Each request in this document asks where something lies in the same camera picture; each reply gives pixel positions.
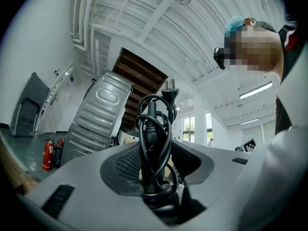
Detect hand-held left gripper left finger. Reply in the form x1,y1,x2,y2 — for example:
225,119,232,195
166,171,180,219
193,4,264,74
19,141,169,231

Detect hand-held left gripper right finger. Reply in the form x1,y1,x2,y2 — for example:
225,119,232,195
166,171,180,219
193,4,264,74
171,140,253,210

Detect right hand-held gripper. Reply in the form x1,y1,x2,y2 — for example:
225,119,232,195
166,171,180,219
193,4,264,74
235,138,258,153

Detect black power cable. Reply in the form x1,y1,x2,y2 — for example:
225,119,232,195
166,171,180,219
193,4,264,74
134,79,181,213

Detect person's left forearm white sleeve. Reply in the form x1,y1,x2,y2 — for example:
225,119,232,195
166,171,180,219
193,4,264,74
237,126,308,231

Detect blue hair cap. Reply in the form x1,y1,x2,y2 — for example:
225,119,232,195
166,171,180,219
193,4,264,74
224,15,246,37

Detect tube ceiling light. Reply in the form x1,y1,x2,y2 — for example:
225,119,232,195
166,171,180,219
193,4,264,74
239,81,274,101
240,117,261,126

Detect window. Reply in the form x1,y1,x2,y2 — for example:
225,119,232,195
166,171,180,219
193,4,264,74
182,115,196,143
205,112,214,147

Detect grey metal washing machine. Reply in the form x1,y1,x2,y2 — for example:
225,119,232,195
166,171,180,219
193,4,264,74
73,69,134,139
61,122,119,166

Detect person's head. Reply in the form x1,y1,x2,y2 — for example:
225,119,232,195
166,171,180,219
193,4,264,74
224,15,284,82

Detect white door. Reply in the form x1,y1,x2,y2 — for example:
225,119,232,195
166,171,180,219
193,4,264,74
35,61,76,133

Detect grey waste bin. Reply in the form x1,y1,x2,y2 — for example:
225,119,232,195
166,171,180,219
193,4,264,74
9,72,51,138

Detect brown wooden staircase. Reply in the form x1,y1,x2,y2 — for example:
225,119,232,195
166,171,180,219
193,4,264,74
112,47,169,131

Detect black head-worn camera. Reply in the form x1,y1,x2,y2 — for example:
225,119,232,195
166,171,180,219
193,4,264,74
213,47,227,70

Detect white wall pipes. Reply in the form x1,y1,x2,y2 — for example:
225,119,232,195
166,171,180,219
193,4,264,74
70,0,97,52

